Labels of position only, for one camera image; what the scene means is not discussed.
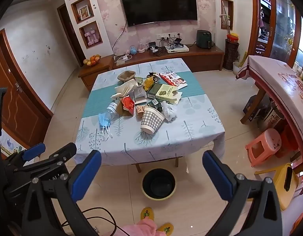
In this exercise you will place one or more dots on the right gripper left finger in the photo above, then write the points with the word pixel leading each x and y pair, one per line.
pixel 85 174

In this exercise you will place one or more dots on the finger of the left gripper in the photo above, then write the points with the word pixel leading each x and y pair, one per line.
pixel 33 152
pixel 21 175

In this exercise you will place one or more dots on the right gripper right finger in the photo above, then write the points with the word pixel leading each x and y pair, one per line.
pixel 264 216

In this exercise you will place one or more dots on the blue face mask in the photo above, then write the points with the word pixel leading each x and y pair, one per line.
pixel 104 123

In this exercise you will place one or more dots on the clear plastic water bottle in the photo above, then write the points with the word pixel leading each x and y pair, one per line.
pixel 111 110

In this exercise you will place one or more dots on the red cigarette box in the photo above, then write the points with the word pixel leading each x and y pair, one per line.
pixel 128 104

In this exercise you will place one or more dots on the beige green milk carton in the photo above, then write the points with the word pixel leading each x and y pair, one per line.
pixel 140 110

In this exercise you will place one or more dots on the grey checked paper cup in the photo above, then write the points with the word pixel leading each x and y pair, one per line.
pixel 152 119

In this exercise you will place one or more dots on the beige paper bag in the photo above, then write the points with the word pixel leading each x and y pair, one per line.
pixel 125 89

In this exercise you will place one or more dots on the white small carton box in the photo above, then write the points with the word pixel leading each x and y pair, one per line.
pixel 140 95

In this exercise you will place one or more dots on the brown paper pulp bowl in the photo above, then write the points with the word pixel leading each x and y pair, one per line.
pixel 126 75

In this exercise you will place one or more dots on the white plastic wrapper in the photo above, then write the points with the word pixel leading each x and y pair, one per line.
pixel 169 111

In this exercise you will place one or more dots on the yellow snack wrapper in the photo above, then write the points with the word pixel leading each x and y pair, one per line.
pixel 148 83

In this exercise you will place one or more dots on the black yellow-rimmed trash bin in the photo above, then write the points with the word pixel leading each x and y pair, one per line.
pixel 158 184

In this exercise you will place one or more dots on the brown wooden door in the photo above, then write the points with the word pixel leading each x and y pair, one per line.
pixel 25 118

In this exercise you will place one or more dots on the yellow plastic stool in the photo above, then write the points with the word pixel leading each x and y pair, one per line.
pixel 286 182

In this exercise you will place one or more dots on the pink plastic stool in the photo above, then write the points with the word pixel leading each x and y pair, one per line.
pixel 264 146

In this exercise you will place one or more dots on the right yellow slipper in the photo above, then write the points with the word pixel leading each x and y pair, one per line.
pixel 165 230

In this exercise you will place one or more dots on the patterned light blue tablecloth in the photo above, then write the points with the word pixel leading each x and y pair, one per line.
pixel 138 127

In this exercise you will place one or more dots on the fruit bowl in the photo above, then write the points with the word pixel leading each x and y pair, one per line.
pixel 93 60

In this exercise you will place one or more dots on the pink dumbbells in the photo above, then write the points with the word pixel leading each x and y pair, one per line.
pixel 91 37

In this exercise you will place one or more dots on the dining table pink cloth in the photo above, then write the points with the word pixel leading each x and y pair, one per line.
pixel 281 83

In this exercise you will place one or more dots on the green cream carton box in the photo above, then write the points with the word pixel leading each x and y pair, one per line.
pixel 164 92

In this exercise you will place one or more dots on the framed picture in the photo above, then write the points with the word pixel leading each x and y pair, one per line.
pixel 84 12

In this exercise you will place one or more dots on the red white chocolate box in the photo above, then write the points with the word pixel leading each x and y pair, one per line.
pixel 173 79

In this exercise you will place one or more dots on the dark wicker stand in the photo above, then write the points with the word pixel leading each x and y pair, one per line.
pixel 231 54

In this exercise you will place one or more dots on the wooden tv cabinet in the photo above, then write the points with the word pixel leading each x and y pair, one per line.
pixel 196 59

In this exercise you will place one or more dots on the white set-top box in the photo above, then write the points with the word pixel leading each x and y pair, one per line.
pixel 176 48

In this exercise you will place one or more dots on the dark green air fryer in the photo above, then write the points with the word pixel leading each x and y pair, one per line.
pixel 204 39

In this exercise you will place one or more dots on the wooden table leg frame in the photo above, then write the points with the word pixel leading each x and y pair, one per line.
pixel 175 159

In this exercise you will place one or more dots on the black wall television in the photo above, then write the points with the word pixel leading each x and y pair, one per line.
pixel 140 12

